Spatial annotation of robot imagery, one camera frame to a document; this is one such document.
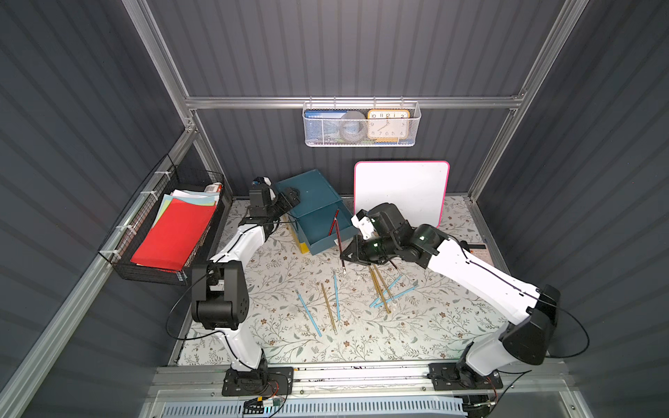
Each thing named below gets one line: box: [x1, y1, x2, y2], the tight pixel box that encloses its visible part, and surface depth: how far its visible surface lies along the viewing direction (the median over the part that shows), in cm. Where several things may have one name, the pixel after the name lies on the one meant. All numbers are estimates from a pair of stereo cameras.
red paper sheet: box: [129, 198, 217, 273], surface depth 76 cm
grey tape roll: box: [339, 110, 368, 143], surface depth 90 cm
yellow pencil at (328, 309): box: [320, 282, 338, 336], surface depth 89 cm
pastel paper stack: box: [151, 188, 221, 233], surface depth 79 cm
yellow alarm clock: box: [367, 108, 411, 143], surface depth 90 cm
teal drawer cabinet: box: [275, 168, 342, 219], surface depth 94 cm
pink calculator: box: [466, 242, 495, 267], surface depth 101 cm
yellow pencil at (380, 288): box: [368, 264, 392, 314], surface depth 93 cm
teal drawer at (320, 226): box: [294, 201, 359, 256], surface depth 88 cm
